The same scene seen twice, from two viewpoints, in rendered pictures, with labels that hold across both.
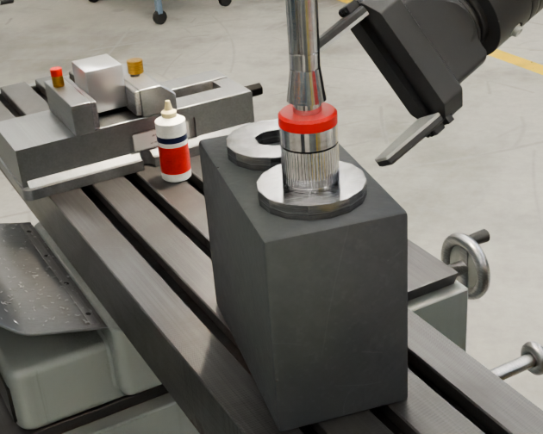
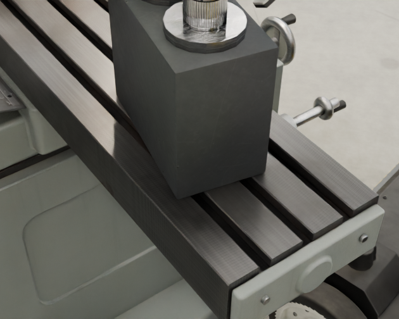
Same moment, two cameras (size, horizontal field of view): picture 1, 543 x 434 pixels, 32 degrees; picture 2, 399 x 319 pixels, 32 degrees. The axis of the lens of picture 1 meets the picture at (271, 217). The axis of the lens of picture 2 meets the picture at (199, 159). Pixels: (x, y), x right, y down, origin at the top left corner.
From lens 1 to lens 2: 0.12 m
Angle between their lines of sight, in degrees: 18
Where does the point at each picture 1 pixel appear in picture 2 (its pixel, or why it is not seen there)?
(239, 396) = (143, 171)
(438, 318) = not seen: hidden behind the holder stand
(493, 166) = not seen: outside the picture
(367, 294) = (245, 105)
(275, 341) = (178, 140)
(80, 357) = (5, 129)
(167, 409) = (69, 161)
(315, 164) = (211, 9)
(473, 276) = (283, 49)
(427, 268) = not seen: hidden behind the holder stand
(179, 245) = (80, 44)
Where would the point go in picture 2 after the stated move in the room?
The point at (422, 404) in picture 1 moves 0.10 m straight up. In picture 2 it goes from (276, 175) to (284, 112)
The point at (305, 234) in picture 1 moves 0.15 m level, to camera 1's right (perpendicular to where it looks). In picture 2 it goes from (205, 66) to (348, 54)
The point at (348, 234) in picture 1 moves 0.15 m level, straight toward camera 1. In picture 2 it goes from (235, 64) to (253, 165)
